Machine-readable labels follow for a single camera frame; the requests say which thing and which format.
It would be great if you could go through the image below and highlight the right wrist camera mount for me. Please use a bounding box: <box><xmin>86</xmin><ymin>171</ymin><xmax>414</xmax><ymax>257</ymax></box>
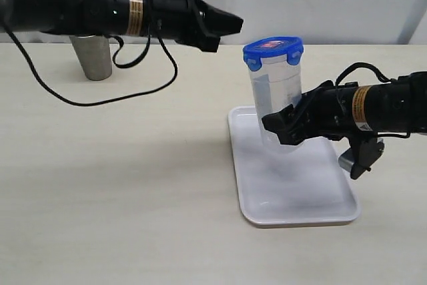
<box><xmin>338</xmin><ymin>136</ymin><xmax>385</xmax><ymax>180</ymax></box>

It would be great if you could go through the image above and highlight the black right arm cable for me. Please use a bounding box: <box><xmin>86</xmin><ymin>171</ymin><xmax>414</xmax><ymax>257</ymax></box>
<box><xmin>335</xmin><ymin>61</ymin><xmax>396</xmax><ymax>99</ymax></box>

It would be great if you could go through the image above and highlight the blue plastic container lid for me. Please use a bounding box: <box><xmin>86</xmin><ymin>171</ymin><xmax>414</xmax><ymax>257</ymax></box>
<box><xmin>242</xmin><ymin>36</ymin><xmax>304</xmax><ymax>71</ymax></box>

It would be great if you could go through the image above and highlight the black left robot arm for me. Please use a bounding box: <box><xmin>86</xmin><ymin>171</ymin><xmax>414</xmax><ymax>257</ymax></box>
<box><xmin>1</xmin><ymin>0</ymin><xmax>244</xmax><ymax>53</ymax></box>

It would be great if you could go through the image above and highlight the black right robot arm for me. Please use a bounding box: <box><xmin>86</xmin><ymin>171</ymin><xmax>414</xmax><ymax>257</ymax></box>
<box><xmin>262</xmin><ymin>71</ymin><xmax>426</xmax><ymax>146</ymax></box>

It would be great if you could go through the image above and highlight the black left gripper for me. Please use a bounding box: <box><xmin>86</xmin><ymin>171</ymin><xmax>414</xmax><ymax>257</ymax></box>
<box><xmin>141</xmin><ymin>0</ymin><xmax>244</xmax><ymax>53</ymax></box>

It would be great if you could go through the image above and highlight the stainless steel cup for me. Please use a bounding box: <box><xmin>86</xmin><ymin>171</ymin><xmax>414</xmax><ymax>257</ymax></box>
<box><xmin>69</xmin><ymin>35</ymin><xmax>113</xmax><ymax>81</ymax></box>

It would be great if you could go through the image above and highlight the clear plastic tall container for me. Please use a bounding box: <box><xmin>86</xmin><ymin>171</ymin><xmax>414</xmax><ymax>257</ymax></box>
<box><xmin>246</xmin><ymin>57</ymin><xmax>302</xmax><ymax>154</ymax></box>

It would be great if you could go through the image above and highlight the white rectangular plastic tray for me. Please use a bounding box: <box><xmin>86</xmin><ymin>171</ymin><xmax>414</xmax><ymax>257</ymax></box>
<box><xmin>228</xmin><ymin>105</ymin><xmax>361</xmax><ymax>228</ymax></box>

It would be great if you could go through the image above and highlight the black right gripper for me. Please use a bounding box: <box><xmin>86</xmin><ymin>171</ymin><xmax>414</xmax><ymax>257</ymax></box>
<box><xmin>262</xmin><ymin>80</ymin><xmax>356</xmax><ymax>145</ymax></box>

